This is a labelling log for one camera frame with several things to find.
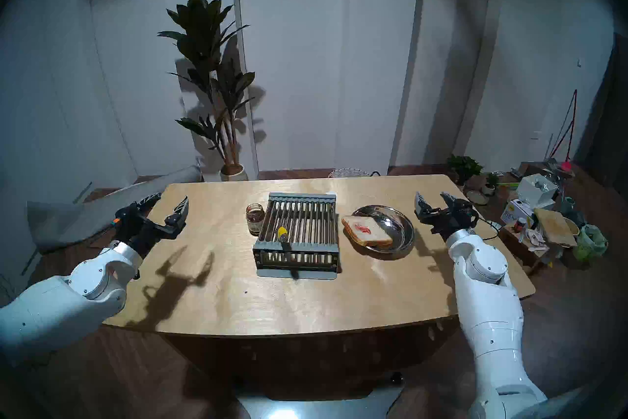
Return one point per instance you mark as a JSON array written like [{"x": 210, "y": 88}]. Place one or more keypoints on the tiny potted plant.
[{"x": 489, "y": 183}]

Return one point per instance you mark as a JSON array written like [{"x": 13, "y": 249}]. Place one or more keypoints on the wooden cutting board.
[{"x": 554, "y": 226}]

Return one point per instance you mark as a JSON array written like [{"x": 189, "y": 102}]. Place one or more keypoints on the patterned small plate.
[{"x": 495, "y": 225}]

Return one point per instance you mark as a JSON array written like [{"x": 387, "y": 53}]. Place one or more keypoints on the green plastic stick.
[{"x": 510, "y": 185}]

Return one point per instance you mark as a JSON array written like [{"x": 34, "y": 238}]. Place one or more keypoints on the pink dustpan brush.
[{"x": 565, "y": 168}]

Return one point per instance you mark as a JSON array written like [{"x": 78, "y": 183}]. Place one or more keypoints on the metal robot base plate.
[{"x": 314, "y": 408}]

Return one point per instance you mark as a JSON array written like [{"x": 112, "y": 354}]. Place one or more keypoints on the white open box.
[{"x": 535, "y": 192}]

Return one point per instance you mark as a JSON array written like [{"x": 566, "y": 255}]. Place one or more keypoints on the tall potted plant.
[{"x": 201, "y": 30}]

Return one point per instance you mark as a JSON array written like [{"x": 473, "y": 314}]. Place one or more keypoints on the cream round pot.
[{"x": 571, "y": 225}]

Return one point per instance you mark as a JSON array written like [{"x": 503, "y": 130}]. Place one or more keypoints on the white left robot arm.
[{"x": 64, "y": 300}]

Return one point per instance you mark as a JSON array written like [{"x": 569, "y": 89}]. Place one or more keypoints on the white and yellow carton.
[{"x": 512, "y": 213}]

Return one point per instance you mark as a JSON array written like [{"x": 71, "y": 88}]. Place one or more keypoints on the grey dish rack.
[{"x": 301, "y": 199}]

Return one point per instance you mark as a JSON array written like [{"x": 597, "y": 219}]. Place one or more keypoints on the glass jam jar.
[{"x": 255, "y": 220}]

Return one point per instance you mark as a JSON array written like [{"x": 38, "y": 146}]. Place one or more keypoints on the white pink crumpled cloth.
[{"x": 536, "y": 239}]

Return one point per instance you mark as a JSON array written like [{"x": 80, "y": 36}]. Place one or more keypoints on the shiny metal plate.
[{"x": 397, "y": 221}]

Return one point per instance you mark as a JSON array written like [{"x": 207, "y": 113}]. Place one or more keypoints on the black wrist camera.
[
  {"x": 466, "y": 212},
  {"x": 121, "y": 219}
]

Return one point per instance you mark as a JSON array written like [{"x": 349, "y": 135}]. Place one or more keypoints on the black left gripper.
[{"x": 147, "y": 229}]

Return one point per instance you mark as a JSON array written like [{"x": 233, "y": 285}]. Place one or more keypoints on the bushy small potted plant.
[{"x": 463, "y": 166}]

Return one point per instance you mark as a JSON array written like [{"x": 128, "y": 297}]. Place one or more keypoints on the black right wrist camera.
[{"x": 466, "y": 212}]

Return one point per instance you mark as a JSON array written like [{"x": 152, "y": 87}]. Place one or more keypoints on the brown cardboard box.
[{"x": 520, "y": 248}]

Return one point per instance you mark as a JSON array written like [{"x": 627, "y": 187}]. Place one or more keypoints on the slice of bread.
[{"x": 370, "y": 232}]

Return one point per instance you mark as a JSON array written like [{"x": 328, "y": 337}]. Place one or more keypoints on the grey rolled mat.
[{"x": 73, "y": 221}]

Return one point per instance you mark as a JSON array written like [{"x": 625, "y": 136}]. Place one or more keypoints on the green mesh bag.
[{"x": 591, "y": 241}]

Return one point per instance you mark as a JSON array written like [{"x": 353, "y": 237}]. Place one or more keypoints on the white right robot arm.
[{"x": 490, "y": 315}]

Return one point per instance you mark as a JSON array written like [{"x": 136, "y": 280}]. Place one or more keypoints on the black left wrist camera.
[{"x": 121, "y": 219}]

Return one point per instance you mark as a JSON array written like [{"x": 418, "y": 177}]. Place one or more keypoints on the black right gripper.
[{"x": 446, "y": 221}]

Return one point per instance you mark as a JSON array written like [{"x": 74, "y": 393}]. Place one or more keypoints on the teal ceramic jug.
[{"x": 569, "y": 204}]

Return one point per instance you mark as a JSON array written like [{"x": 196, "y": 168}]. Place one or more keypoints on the pale ceramic plate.
[{"x": 477, "y": 197}]

